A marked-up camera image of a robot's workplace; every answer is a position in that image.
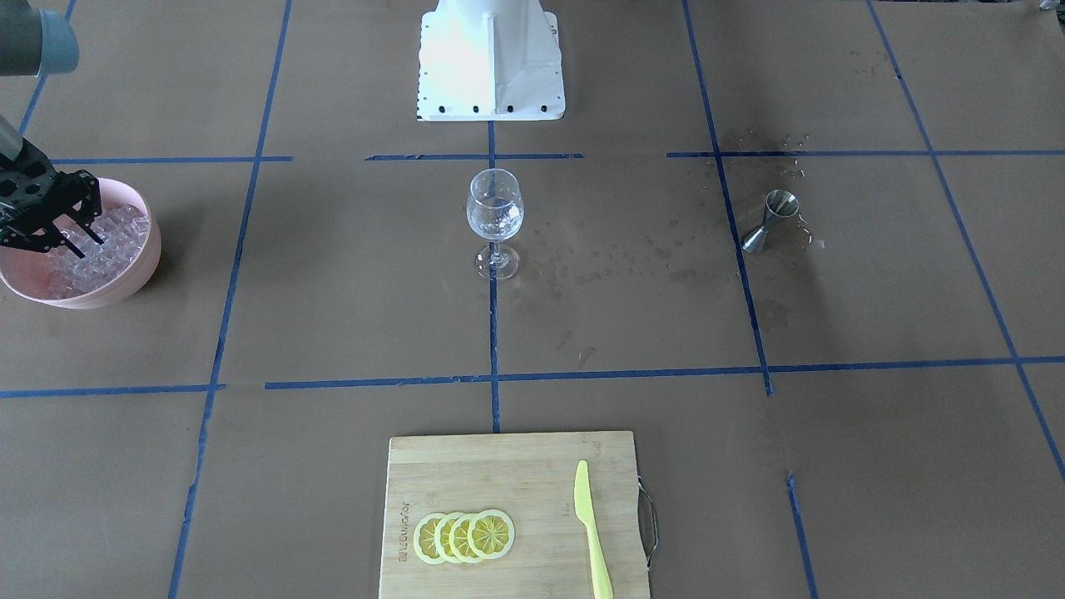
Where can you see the lemon slice three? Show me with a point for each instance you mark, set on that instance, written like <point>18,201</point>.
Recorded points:
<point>458,539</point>

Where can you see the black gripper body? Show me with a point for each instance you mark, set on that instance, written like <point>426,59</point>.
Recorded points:
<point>28,188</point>

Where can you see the yellow plastic knife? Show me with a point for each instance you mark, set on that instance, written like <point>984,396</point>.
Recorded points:
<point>584,510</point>

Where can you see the pink bowl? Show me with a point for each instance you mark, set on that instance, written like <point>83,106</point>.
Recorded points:
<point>25,272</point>

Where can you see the white pedestal column base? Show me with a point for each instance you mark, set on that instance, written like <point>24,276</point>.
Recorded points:
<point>490,61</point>

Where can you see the steel double jigger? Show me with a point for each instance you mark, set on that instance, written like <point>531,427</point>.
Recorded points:
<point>779,206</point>

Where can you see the clear wine glass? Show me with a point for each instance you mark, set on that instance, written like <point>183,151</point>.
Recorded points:
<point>495,212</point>

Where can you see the bamboo cutting board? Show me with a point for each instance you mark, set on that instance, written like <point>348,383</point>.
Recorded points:
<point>530,477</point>

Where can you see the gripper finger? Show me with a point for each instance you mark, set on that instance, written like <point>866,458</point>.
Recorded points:
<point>74,243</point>
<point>87,226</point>

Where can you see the clear ice cubes pile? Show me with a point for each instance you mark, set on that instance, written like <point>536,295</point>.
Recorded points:
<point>124,232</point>

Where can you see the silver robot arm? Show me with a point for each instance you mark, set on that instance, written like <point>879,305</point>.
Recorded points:
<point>34,42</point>

